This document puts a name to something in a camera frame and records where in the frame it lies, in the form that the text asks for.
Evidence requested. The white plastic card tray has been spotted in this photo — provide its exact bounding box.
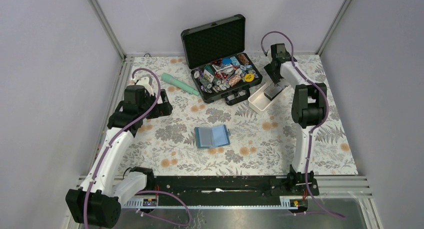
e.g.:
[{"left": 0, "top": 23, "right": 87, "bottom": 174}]
[{"left": 248, "top": 79, "right": 292, "bottom": 115}]

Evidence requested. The blue leather card holder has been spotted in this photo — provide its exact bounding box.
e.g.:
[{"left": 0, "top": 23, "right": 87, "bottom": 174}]
[{"left": 194, "top": 125, "right": 231, "bottom": 149}]

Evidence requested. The yellow round chip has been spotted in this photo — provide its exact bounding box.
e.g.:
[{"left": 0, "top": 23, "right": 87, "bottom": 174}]
[{"left": 243, "top": 73, "right": 255, "bottom": 83}]

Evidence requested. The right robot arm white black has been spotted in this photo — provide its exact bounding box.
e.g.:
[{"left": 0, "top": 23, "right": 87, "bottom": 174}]
[{"left": 264, "top": 43, "right": 329, "bottom": 174}]

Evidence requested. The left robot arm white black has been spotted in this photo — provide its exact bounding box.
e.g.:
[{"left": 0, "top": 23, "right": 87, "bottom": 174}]
[{"left": 65, "top": 85, "right": 173, "bottom": 229}]

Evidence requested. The black poker chip case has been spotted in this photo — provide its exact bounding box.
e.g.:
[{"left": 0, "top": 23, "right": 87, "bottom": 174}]
[{"left": 180, "top": 14, "right": 263, "bottom": 106}]

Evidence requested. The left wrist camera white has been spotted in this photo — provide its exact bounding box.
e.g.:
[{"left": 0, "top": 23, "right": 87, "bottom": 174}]
[{"left": 132, "top": 76, "right": 153, "bottom": 90}]

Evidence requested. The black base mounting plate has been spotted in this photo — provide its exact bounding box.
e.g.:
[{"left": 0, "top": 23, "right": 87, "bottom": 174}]
[{"left": 136, "top": 172, "right": 320, "bottom": 205}]

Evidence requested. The silver VIP card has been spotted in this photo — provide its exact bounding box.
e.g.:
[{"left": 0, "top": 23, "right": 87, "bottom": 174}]
[{"left": 263, "top": 84, "right": 283, "bottom": 101}]

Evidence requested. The mint green cylindrical device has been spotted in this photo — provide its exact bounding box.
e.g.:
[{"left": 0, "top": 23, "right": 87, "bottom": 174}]
[{"left": 161, "top": 73, "right": 200, "bottom": 96}]

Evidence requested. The slotted cable duct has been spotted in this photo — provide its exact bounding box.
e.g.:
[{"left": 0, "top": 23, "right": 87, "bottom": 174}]
[{"left": 122, "top": 196, "right": 298, "bottom": 210}]

